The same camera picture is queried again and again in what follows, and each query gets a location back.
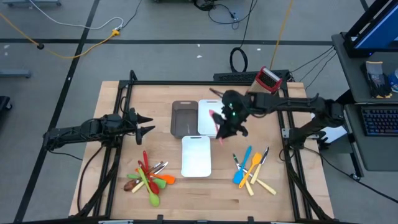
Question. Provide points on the pink silicone spatula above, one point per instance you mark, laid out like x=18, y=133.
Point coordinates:
x=213, y=115

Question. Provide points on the blue white container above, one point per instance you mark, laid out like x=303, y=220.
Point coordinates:
x=395, y=81

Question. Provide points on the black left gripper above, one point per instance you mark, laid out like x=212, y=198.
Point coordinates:
x=138, y=127

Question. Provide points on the white opaque plastic bin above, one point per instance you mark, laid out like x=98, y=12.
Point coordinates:
x=196, y=158

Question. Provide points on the black backlit keyboard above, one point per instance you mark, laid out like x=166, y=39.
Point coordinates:
x=379, y=121

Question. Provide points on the black chair base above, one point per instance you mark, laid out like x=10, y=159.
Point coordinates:
x=3, y=104

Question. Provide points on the red silicone spatula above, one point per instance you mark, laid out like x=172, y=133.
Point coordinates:
x=140, y=164

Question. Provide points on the grey black work gloves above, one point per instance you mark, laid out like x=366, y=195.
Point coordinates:
x=374, y=77

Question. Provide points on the blue silicone spatula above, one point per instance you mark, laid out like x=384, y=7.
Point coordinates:
x=237, y=178

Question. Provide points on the yellow silicone spatula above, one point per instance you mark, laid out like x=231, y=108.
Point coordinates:
x=256, y=158

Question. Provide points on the black aluminium table frame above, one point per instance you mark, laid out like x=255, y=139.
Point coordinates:
x=199, y=82

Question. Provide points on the black table clamp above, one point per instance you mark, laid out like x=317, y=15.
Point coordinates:
x=250, y=219
x=160, y=218

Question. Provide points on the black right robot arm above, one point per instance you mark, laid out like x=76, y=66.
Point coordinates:
x=295, y=104

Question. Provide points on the red steel box grater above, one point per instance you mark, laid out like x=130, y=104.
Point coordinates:
x=267, y=79

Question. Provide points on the white paper sheet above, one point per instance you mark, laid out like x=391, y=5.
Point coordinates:
x=334, y=135

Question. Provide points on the black power strip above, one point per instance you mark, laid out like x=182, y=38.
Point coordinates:
x=236, y=76

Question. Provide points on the grey computer desk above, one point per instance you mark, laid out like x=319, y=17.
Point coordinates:
x=351, y=77

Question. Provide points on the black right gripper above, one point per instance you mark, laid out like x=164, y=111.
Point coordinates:
x=237, y=105

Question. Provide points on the grey furniture foot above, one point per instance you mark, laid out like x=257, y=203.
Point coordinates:
x=14, y=73
x=31, y=2

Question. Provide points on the black computer monitor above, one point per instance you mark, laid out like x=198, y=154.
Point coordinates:
x=379, y=31

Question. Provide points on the green silicone spoon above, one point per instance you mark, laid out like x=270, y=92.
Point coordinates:
x=154, y=200

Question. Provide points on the white translucent plastic bin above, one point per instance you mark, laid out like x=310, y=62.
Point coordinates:
x=205, y=121

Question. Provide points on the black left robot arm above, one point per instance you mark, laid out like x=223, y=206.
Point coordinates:
x=77, y=130

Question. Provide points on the green silicone spatula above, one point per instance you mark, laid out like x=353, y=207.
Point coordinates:
x=161, y=183

